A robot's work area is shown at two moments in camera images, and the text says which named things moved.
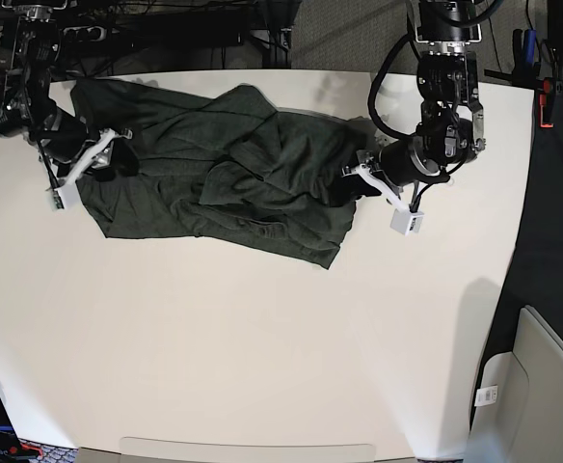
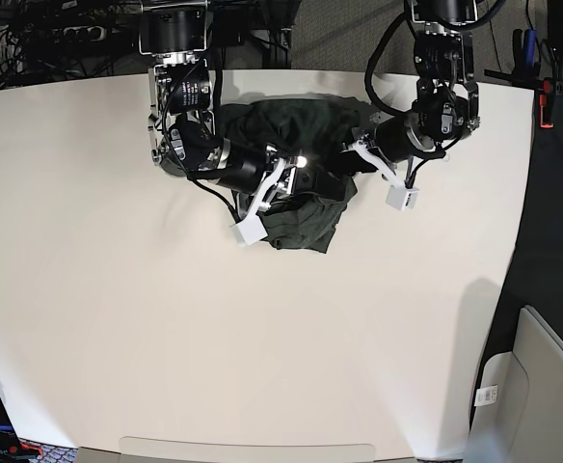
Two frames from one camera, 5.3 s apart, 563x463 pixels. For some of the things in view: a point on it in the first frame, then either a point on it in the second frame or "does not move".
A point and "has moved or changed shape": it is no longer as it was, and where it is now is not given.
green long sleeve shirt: [224, 164] has moved or changed shape
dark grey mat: [550, 261] does not move
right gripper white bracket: [64, 193] → [253, 230]
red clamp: [542, 99] does not move
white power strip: [85, 33] does not move
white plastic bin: [532, 404] does not move
